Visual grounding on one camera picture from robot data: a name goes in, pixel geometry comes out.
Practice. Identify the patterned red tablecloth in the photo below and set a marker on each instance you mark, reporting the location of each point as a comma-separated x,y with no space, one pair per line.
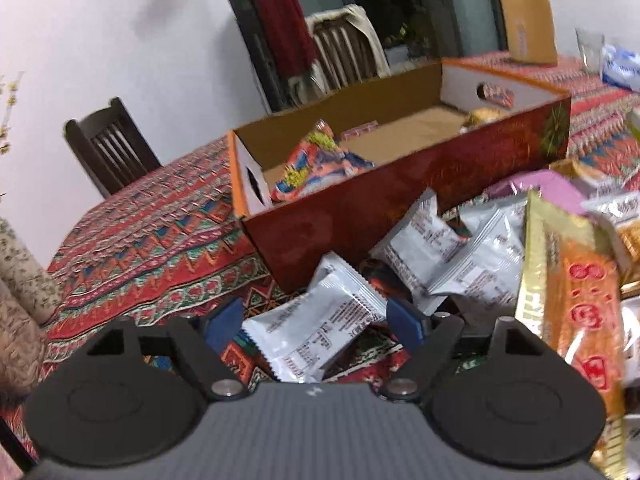
150,240

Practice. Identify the white blue tissue pack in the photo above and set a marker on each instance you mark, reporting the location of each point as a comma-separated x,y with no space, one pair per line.
622,67

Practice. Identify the wooden chair with cloth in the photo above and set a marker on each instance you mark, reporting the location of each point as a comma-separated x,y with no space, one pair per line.
370,35

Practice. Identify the small pink snack packet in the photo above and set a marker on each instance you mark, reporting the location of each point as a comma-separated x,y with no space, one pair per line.
359,130

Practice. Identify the dark brown snack packet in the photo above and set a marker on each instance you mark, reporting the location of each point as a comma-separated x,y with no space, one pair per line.
385,277

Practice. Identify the dark wooden chair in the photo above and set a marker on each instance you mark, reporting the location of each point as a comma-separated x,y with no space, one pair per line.
115,145

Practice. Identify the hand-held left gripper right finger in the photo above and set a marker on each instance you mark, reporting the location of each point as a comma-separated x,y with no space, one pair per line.
405,325

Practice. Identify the yellow thermos jug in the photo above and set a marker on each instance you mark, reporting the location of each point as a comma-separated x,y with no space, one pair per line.
530,15

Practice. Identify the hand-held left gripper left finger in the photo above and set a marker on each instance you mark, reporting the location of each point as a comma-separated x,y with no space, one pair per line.
227,322

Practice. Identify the dark framed glass door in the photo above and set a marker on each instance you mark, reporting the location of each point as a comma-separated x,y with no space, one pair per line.
450,10

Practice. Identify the yellow spicy strip packet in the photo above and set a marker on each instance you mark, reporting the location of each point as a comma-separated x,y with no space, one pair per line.
575,310

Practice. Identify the yellow flower sprigs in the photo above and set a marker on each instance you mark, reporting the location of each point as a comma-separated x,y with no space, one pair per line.
7,115

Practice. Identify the red orange cardboard box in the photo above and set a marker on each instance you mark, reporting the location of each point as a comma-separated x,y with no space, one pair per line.
375,200

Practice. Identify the clear packet of brown crisps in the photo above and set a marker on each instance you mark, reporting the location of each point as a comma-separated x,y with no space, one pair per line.
482,117

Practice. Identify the red blue puffed snack packet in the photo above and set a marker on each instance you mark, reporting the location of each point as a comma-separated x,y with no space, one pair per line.
320,165

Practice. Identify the clear drinking glass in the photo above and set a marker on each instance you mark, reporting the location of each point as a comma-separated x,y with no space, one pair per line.
590,52

